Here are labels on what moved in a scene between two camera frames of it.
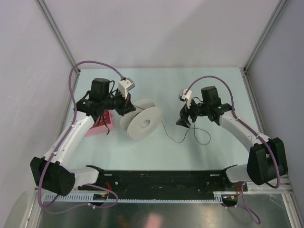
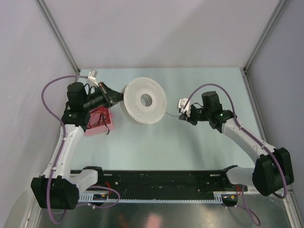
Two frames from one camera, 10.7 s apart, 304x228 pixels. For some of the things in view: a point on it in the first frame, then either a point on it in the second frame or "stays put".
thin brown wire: (143, 109) -> (173, 115)
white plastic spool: (142, 122) -> (144, 100)
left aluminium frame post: (58, 33) stays put
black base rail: (163, 181) stays put
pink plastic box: (104, 123) stays put
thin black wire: (100, 121) stays put
